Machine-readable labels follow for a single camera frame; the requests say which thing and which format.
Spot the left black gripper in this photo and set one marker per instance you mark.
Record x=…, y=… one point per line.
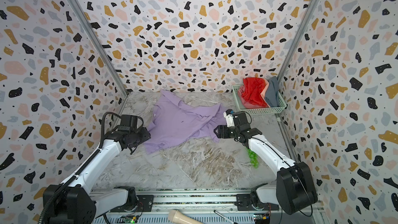
x=145, y=135

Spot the right aluminium corner post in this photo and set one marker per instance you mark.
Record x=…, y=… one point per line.
x=297, y=38

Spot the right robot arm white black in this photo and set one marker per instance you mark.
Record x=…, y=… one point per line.
x=294, y=190

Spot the mint green plastic basket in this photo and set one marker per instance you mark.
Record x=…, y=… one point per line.
x=282, y=105

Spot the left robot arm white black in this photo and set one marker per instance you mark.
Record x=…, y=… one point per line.
x=73, y=202

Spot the left aluminium corner post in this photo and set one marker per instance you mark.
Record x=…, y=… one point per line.
x=79, y=13

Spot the red t shirt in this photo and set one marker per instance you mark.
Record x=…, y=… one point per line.
x=253, y=91

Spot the pink t shirt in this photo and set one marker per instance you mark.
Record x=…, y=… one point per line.
x=264, y=95

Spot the lilac t shirt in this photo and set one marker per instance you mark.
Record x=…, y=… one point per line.
x=175, y=122

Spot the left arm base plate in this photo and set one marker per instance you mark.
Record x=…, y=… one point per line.
x=143, y=204

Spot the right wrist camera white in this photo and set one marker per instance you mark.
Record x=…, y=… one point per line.
x=228, y=114

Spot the small green circuit board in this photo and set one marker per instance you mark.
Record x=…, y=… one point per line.
x=129, y=219

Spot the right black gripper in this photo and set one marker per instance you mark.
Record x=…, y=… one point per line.
x=225, y=131

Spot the grey t shirt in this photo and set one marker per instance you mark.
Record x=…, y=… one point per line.
x=271, y=94

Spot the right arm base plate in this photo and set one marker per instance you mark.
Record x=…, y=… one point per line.
x=245, y=203

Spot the metal screwdriver tool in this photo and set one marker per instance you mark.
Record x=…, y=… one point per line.
x=224, y=217

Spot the aluminium mounting rail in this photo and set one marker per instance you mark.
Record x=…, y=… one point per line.
x=199, y=204

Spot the green plastic grape bunch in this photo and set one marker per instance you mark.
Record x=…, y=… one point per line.
x=253, y=158

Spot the beige cylindrical handle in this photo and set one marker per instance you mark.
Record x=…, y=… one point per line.
x=177, y=217

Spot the aluminium corner post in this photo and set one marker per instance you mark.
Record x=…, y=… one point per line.
x=297, y=38
x=79, y=13

